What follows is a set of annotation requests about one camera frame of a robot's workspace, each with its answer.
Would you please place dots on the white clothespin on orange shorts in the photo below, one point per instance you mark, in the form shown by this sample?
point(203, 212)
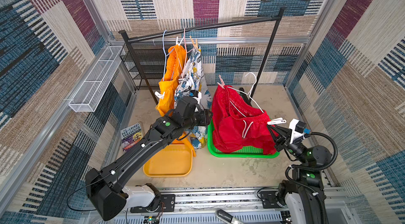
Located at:
point(160, 95)

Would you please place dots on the orange shorts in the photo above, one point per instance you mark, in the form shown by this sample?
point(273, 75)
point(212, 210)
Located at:
point(175, 64)

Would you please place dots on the white plastic hanger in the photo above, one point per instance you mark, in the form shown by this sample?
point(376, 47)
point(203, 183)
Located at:
point(246, 97)

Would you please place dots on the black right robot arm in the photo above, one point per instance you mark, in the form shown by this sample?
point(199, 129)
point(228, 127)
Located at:
point(302, 192)

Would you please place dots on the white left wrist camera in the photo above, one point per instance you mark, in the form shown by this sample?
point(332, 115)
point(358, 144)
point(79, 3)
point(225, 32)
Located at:
point(196, 95)

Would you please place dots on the black clothes rack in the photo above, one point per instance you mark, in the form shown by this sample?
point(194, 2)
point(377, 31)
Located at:
point(209, 44)

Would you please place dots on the white wire mesh basket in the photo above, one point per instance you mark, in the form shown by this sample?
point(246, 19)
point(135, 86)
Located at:
point(91, 91)

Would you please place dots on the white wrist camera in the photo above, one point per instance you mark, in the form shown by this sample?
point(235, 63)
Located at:
point(196, 95)
point(298, 131)

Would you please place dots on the wooden clothespin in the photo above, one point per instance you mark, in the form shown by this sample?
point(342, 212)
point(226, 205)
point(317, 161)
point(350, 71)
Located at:
point(194, 42)

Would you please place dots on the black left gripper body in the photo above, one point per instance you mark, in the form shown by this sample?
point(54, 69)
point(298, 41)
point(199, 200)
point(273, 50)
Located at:
point(200, 119)

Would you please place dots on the white clothespin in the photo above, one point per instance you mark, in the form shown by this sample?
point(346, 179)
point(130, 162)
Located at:
point(160, 95)
point(276, 121)

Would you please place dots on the blue wire hanger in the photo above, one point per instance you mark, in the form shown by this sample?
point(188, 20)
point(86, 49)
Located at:
point(165, 55)

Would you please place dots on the green plastic basket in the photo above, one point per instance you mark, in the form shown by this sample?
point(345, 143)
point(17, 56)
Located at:
point(245, 152)

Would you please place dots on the black wire shoe shelf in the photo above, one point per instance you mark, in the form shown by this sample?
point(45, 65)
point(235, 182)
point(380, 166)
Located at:
point(149, 57)

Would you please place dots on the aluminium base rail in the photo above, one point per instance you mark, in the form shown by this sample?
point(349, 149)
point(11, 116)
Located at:
point(248, 205)

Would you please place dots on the colourful book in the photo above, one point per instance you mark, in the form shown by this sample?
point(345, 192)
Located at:
point(130, 136)

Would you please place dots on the red shorts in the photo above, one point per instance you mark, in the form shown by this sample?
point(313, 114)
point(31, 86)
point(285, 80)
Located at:
point(224, 138)

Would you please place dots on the yellow plastic tray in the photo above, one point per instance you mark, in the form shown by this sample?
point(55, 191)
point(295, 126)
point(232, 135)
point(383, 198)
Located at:
point(175, 160)

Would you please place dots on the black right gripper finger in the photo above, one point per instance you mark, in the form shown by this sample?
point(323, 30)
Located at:
point(272, 131)
point(285, 132)

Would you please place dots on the white blue patterned shorts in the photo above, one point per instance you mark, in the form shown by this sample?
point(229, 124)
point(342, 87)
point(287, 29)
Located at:
point(193, 102)

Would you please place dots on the pink wire hanger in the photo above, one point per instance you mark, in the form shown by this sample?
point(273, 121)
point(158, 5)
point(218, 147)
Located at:
point(183, 39)

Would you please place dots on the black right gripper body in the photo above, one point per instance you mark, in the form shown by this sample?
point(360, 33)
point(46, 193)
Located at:
point(281, 138)

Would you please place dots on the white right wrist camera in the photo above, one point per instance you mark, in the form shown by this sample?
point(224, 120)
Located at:
point(298, 131)

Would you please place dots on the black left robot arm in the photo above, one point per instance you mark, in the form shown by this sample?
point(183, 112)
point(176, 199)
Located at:
point(106, 188)

